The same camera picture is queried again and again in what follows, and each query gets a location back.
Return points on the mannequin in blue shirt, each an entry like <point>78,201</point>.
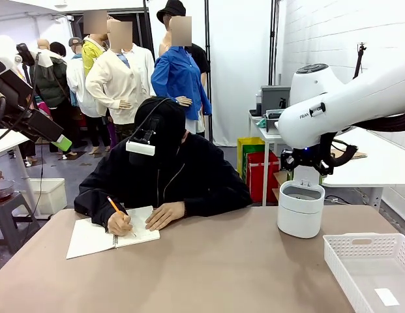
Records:
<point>179,75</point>

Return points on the person's right hand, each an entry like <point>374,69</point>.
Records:
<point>120,225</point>

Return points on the black tripod with camera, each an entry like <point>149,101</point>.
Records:
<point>360,62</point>

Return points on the white perforated plastic basket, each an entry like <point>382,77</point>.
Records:
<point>339,261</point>

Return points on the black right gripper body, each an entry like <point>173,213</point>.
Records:
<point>307,157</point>

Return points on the black spray nozzle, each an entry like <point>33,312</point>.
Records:
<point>282,102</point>

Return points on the brown cardboard sheet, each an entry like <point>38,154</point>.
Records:
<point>362,155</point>

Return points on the person's left forearm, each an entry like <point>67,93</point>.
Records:
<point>218,205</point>

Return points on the white storage box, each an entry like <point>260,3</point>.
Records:
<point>52,195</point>

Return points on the person in black jacket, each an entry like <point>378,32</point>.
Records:
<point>189,182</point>

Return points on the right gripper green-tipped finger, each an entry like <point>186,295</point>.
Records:
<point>327,167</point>
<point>287,160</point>

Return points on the white photo backdrop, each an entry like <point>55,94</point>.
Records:
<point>238,65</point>

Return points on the white side table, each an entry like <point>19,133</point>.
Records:
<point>6,141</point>

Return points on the magenta bag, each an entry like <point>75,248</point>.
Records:
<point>79,122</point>

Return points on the grey box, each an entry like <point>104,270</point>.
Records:
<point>274,94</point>

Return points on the yellow green bag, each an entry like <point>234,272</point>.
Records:
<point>244,153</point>

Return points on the glass bowl with red contents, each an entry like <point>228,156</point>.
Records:
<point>5,190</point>

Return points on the grey tray with green items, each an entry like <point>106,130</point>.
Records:
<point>273,115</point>

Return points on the person's left hand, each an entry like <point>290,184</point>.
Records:
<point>166,216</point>

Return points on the white spiral notebook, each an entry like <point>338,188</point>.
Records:
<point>91,238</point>

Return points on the mannequin in cream cardigan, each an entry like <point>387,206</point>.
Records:
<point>117,78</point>

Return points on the small white table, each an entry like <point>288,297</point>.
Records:
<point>270,136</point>

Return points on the large white table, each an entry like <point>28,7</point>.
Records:
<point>384,163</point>

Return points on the mannequin in white shirt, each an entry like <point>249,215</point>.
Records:
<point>76,81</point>

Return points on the grey plastic stool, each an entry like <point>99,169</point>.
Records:
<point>6,210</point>

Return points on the white round trash bin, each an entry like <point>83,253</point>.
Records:
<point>300,215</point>

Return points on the orange pencil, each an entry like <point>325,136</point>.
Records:
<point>114,205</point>

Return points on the mannequin with black hat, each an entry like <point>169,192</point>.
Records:
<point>171,8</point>

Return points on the mannequin in yellow jacket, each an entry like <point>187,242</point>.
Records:
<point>89,55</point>

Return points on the white head-mounted camera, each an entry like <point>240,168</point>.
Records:
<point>140,148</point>

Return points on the black-haired background person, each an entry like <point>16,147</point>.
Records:
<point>57,49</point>

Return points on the black baseball cap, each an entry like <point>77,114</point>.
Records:
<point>166,124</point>

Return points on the black light stand pole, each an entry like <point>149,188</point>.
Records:
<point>207,26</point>
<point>272,42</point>

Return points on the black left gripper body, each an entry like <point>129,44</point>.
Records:
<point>36,125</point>

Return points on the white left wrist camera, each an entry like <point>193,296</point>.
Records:
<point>26,53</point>

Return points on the green cloth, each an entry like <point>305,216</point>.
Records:
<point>261,123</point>

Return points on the person's right forearm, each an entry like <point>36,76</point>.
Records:
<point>91,208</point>

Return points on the mannequin in dark puffer jacket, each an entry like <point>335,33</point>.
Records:
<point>52,88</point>

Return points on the red bag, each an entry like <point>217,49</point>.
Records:
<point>261,179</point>

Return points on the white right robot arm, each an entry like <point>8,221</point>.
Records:
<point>319,124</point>

